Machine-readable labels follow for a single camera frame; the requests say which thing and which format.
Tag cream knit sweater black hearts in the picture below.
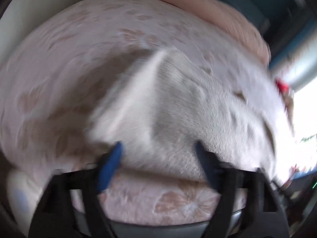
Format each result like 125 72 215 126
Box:
86 47 277 181

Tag grey window curtain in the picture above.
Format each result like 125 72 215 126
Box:
269 20 316 91

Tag red cloth on sill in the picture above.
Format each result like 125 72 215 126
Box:
275 79 290 95

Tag peach duvet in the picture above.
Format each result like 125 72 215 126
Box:
160 0 271 66

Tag pink floral bedspread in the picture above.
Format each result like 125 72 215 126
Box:
0 0 296 228

